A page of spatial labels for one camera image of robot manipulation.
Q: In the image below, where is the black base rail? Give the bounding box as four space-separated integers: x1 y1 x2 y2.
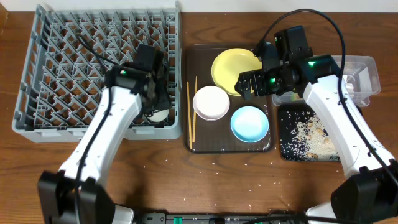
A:
133 211 312 224

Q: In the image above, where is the wooden chopstick right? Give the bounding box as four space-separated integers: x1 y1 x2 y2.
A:
192 76 198 143

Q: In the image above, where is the rice and nuts waste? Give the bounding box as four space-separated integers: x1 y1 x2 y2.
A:
281 110 340 161

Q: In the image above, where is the pink bowl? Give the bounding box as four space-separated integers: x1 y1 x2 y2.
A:
193 86 230 121

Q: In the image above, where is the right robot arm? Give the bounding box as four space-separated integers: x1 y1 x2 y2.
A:
235 26 397 223

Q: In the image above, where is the yellow plate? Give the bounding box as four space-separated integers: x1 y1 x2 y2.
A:
211 48 262 96

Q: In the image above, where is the wooden chopstick left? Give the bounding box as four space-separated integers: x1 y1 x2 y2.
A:
186 81 192 150

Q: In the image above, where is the wooden chopstick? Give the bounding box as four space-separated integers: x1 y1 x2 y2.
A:
186 81 192 150
192 76 198 143

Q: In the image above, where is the clear plastic bin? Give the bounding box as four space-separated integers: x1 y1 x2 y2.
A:
272 55 381 107

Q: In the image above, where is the brown serving tray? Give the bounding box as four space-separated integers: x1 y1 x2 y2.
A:
181 43 275 154

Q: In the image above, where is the grey dishwasher rack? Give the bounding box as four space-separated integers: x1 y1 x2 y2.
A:
12 5 182 142

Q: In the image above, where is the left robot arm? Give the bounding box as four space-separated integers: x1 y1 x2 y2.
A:
37 44 171 223

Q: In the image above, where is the white napkin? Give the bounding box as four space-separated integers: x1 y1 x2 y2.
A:
345 83 354 98

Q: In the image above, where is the light blue bowl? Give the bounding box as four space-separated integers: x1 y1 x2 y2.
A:
230 106 269 143

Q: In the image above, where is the light green cup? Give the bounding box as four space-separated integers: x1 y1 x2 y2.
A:
146 109 169 123

